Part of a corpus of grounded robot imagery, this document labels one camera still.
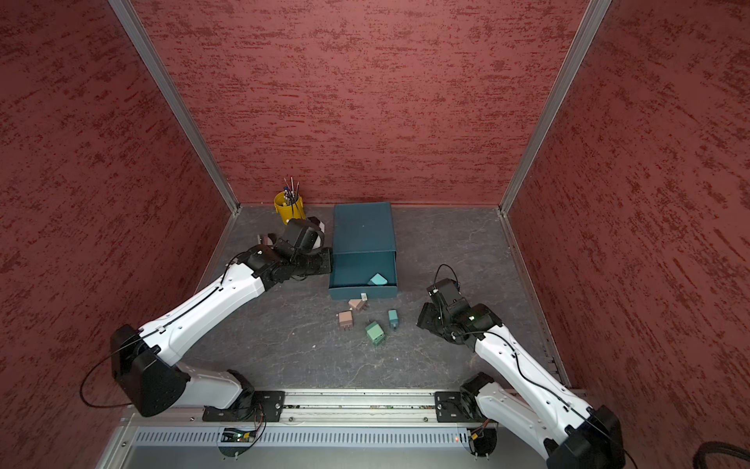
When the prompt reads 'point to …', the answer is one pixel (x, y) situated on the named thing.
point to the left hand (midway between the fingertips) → (331, 265)
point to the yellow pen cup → (289, 212)
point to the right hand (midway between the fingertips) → (426, 326)
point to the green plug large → (375, 333)
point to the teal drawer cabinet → (363, 246)
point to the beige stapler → (270, 238)
